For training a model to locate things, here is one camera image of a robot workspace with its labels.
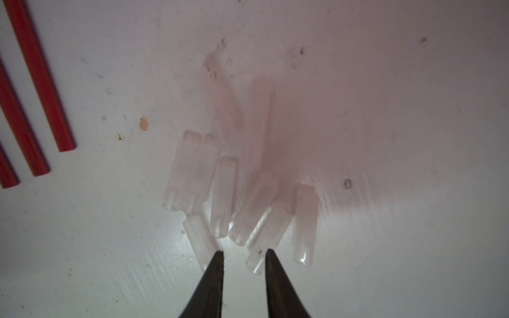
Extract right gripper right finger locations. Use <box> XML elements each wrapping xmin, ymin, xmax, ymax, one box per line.
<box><xmin>265</xmin><ymin>249</ymin><xmax>311</xmax><ymax>318</ymax></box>

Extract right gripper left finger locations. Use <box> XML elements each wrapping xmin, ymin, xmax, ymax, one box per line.
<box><xmin>180</xmin><ymin>251</ymin><xmax>224</xmax><ymax>318</ymax></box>

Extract clear protective cap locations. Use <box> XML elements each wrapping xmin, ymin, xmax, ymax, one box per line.
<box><xmin>209</xmin><ymin>156</ymin><xmax>238</xmax><ymax>239</ymax></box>
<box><xmin>186</xmin><ymin>133</ymin><xmax>220</xmax><ymax>215</ymax></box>
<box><xmin>292</xmin><ymin>184</ymin><xmax>319</xmax><ymax>266</ymax></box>
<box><xmin>246</xmin><ymin>202</ymin><xmax>292</xmax><ymax>275</ymax></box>
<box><xmin>183</xmin><ymin>215</ymin><xmax>219</xmax><ymax>272</ymax></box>
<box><xmin>229</xmin><ymin>172</ymin><xmax>279</xmax><ymax>246</ymax></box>
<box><xmin>241</xmin><ymin>76</ymin><xmax>274</xmax><ymax>172</ymax></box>
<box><xmin>163</xmin><ymin>130</ymin><xmax>201</xmax><ymax>211</ymax></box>

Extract red carving knife short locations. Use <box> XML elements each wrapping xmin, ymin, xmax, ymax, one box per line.
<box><xmin>1</xmin><ymin>62</ymin><xmax>50</xmax><ymax>176</ymax></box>

